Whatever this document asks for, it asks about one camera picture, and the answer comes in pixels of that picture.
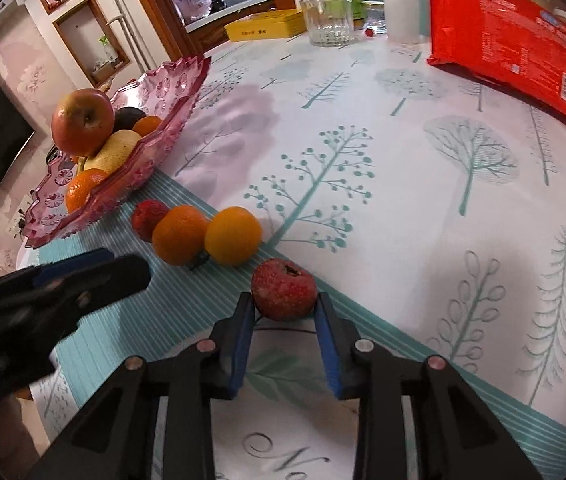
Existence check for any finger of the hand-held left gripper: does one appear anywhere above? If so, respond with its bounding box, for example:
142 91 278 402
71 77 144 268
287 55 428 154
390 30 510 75
50 255 151 333
0 248 116 306

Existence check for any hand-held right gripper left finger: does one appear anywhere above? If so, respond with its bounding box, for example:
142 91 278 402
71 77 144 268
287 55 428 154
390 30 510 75
28 291 259 480

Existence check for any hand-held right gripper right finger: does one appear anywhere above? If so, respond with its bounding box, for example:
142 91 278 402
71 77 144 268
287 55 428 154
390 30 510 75
313 291 544 480

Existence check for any small red fruit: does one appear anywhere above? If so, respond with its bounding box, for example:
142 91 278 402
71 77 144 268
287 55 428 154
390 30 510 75
131 199 170 242
251 258 318 322

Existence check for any white round plate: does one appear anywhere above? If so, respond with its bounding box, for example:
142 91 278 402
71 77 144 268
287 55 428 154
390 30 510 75
155 324 429 480

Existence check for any small orange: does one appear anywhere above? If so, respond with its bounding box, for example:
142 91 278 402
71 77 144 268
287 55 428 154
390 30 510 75
132 115 164 137
205 206 263 267
152 205 210 267
65 168 110 213

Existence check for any large red yellow apple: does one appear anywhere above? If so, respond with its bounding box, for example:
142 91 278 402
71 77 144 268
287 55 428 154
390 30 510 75
51 88 116 157

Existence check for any dark avocado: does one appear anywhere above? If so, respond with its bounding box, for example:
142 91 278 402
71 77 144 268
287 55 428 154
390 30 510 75
113 106 146 133

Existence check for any pink glass fruit bowl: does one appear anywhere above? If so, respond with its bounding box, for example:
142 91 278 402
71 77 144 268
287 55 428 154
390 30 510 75
19 55 212 251

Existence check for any teal striped placemat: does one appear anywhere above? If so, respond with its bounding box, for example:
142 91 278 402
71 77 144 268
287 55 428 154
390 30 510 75
38 169 566 461

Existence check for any yellow pear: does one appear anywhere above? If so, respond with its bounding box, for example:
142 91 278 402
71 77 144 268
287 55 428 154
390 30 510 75
83 130 143 175

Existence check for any yellow flat box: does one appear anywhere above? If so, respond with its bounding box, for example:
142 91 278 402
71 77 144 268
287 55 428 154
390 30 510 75
224 8 310 43

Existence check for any kitchen counter cabinet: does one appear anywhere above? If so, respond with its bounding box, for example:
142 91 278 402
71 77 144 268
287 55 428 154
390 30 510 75
183 0 276 53

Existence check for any clear glass tumbler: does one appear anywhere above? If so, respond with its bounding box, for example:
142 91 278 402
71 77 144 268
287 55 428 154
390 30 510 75
299 0 355 48

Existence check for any white plastic bottle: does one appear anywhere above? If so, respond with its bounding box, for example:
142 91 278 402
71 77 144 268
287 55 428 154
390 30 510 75
382 0 421 45

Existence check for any red plastic packet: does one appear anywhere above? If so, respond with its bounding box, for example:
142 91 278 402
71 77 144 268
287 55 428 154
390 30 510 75
426 0 566 138

